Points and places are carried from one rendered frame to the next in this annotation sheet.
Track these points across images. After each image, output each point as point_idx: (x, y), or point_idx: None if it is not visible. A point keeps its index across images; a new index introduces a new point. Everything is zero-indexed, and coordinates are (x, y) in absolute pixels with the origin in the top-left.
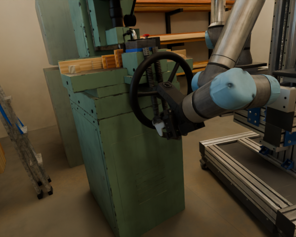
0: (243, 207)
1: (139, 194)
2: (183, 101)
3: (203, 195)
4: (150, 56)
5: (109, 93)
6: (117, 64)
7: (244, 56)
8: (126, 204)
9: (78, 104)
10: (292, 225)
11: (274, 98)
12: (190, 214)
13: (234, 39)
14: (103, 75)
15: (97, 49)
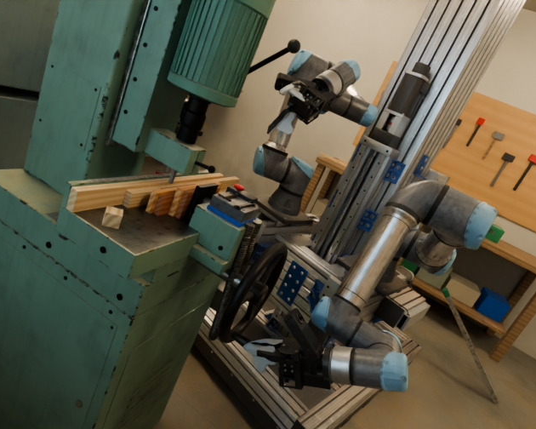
0: (237, 406)
1: (124, 420)
2: (334, 361)
3: (184, 391)
4: (270, 254)
5: (165, 273)
6: (174, 211)
7: (295, 204)
8: None
9: (36, 243)
10: None
11: None
12: (170, 428)
13: (373, 283)
14: (173, 247)
15: (111, 144)
